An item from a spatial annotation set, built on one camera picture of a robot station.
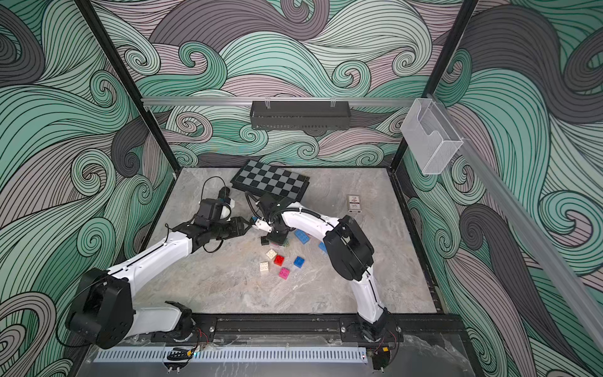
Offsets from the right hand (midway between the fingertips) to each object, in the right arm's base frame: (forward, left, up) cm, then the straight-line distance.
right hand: (281, 235), depth 91 cm
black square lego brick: (-1, +7, -3) cm, 7 cm away
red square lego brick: (-9, +1, -3) cm, 10 cm away
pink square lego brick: (-14, -1, -2) cm, 14 cm away
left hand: (0, +12, +8) cm, 15 cm away
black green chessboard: (+31, +12, 0) cm, 33 cm away
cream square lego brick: (-7, +4, -2) cm, 8 cm away
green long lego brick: (-6, -3, +6) cm, 9 cm away
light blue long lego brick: (+2, -8, -4) cm, 9 cm away
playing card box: (+17, -32, -4) cm, 37 cm away
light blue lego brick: (-3, -16, -4) cm, 17 cm away
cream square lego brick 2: (-12, +6, -3) cm, 13 cm away
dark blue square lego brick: (-9, -7, -4) cm, 12 cm away
